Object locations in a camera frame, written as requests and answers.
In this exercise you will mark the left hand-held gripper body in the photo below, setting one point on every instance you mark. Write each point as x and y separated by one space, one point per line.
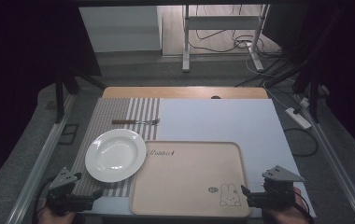
68 200

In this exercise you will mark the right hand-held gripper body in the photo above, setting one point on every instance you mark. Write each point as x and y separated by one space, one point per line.
275 193

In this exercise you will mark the person's left hand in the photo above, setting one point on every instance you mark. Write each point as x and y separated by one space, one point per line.
55 218

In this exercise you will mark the person's right hand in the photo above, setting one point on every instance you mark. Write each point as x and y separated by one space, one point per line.
289 214

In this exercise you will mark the white plate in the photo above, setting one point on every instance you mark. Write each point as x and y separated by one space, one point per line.
115 155

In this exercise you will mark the beige tray with rabbit print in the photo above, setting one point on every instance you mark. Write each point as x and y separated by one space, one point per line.
185 183

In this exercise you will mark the white board sheet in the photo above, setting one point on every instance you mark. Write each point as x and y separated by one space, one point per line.
222 121

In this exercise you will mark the white power strip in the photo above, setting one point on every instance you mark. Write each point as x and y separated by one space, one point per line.
297 118

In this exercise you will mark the grey striped placemat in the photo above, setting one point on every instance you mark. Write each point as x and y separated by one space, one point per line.
113 110

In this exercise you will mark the black stand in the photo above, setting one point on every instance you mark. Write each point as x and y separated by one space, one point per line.
314 93
61 93

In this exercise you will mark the wooden table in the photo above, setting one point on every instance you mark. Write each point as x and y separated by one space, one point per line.
178 92

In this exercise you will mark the white cabinet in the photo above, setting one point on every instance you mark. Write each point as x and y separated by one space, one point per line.
119 29

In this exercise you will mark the white metal stand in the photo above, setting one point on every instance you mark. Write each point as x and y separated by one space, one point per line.
222 22

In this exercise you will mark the aluminium rail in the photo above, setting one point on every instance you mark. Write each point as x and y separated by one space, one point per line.
337 161
38 161

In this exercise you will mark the black floor frame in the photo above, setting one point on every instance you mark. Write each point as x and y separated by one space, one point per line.
68 133

